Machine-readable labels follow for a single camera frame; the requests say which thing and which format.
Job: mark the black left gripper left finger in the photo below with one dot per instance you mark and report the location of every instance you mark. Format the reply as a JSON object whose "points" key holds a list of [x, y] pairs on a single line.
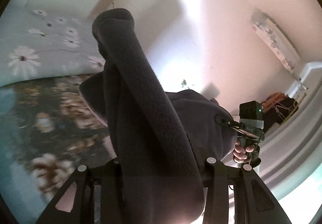
{"points": [[74, 202]]}

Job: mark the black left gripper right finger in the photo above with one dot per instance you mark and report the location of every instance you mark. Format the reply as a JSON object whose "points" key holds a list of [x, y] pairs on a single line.
{"points": [[253, 201]]}

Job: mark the dark grey fleece garment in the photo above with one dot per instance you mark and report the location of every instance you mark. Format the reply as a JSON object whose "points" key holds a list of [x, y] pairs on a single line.
{"points": [[150, 128]]}

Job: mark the orange and black clothes pile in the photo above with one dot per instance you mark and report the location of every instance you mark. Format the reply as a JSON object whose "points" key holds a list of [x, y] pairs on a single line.
{"points": [[276, 108]]}

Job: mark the person's right hand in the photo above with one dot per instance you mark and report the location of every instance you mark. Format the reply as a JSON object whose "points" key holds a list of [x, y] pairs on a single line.
{"points": [[239, 153]]}

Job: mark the teal floral bed blanket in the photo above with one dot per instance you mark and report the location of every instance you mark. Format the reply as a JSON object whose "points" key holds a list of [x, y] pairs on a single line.
{"points": [[47, 131]]}

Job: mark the light blue daisy quilt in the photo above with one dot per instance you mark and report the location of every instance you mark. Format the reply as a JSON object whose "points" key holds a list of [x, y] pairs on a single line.
{"points": [[47, 38]]}

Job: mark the floral wall air conditioner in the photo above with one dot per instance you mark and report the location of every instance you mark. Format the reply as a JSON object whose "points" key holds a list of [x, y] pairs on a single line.
{"points": [[275, 39]]}

